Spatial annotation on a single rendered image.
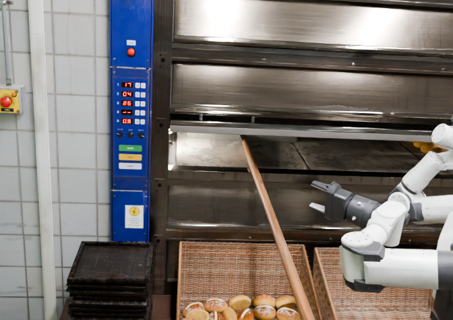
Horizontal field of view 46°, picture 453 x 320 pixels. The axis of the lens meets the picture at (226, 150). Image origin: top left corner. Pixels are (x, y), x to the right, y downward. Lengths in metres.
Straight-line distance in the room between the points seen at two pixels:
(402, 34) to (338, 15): 0.26
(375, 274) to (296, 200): 1.04
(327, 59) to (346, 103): 0.19
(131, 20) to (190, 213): 0.83
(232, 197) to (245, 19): 0.75
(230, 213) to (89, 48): 0.88
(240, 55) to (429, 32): 0.75
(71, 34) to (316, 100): 0.98
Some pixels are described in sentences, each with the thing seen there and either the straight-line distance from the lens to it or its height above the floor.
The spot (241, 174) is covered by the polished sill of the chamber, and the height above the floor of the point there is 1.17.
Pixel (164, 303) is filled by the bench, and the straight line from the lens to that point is 2.42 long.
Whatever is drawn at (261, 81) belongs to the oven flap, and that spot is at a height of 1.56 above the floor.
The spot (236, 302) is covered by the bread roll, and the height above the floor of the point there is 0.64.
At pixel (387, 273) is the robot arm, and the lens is 1.32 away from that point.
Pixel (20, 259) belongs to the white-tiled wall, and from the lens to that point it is 2.46.
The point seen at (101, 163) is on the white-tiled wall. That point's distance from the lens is 2.20.
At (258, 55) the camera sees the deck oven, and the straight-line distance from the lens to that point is 2.09.
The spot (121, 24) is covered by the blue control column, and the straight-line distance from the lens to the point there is 2.04.
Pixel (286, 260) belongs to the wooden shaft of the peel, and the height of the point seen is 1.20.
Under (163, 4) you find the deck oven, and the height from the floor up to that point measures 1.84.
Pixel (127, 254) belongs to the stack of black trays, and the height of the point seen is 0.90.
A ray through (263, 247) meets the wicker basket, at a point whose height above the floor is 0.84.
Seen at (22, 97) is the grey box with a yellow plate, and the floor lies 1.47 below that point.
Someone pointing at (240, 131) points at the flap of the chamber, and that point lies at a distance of 1.99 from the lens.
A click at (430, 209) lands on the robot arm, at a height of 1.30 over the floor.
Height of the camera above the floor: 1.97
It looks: 19 degrees down
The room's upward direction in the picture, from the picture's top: 4 degrees clockwise
